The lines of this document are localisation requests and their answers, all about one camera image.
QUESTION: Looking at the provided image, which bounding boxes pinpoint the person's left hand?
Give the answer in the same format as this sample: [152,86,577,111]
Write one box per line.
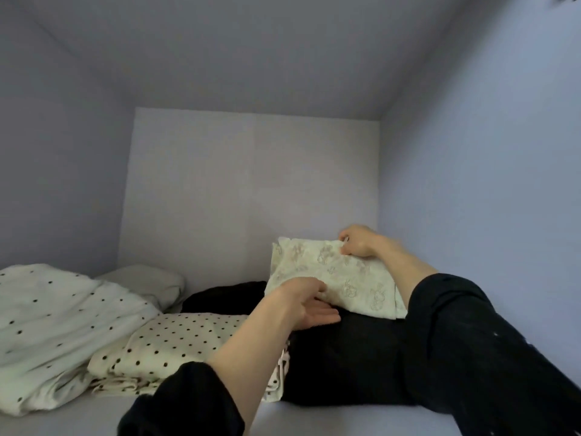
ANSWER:
[268,277,341,332]

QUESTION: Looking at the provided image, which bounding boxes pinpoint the person's right hand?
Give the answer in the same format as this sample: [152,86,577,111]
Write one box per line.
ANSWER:
[338,224,401,262]

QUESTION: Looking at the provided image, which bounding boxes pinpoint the beige patterned pants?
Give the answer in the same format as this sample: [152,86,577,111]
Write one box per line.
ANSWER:
[264,236,408,320]

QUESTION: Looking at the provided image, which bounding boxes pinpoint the black soft trousers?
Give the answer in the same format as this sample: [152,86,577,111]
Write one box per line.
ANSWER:
[182,280,270,316]

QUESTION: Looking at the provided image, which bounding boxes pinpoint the cream polka dot pants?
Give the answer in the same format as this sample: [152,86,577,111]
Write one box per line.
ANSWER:
[87,312,292,402]

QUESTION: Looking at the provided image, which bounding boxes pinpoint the light grey wardrobe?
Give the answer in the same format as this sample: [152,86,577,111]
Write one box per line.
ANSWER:
[0,0,581,436]

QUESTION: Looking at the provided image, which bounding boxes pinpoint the white polka dot pants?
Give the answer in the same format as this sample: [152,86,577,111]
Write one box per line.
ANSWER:
[0,263,163,417]

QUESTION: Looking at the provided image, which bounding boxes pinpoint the person's left forearm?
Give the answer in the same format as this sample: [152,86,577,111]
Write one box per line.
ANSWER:
[118,290,301,436]

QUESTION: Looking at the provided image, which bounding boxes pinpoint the grey wardrobe shelf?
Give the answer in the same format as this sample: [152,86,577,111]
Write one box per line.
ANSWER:
[0,390,464,436]

